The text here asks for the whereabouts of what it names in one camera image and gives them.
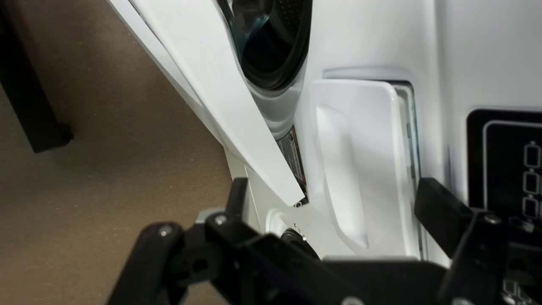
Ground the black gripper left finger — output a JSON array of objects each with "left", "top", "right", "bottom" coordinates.
[{"left": 107, "top": 176, "right": 341, "bottom": 305}]

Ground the white round washer door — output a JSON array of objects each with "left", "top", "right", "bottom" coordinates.
[{"left": 109, "top": 0, "right": 310, "bottom": 208}]

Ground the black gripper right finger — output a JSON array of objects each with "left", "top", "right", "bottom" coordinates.
[{"left": 413, "top": 176, "right": 542, "bottom": 305}]

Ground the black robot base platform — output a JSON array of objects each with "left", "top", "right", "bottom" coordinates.
[{"left": 0, "top": 0, "right": 76, "bottom": 154}]

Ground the white detergent tray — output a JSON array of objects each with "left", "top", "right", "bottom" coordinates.
[{"left": 307, "top": 77, "right": 424, "bottom": 262}]

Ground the white washing machine number 8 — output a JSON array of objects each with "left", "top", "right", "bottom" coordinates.
[{"left": 217, "top": 0, "right": 542, "bottom": 305}]

